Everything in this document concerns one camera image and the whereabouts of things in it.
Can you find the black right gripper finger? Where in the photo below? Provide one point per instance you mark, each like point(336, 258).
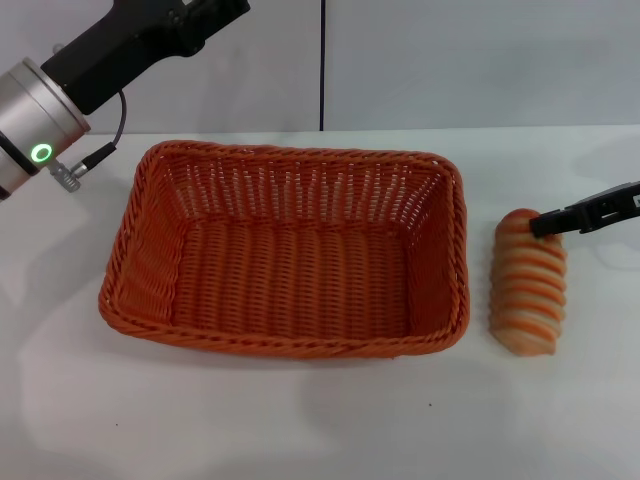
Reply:
point(590, 212)

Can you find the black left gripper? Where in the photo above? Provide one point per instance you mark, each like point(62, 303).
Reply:
point(125, 40)

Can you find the striped orange bread roll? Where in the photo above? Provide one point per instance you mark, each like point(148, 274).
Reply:
point(527, 290)

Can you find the orange woven rectangular basket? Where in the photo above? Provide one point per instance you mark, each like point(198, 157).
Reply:
point(290, 260)

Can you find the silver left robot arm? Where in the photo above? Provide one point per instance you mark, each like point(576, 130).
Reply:
point(35, 125)

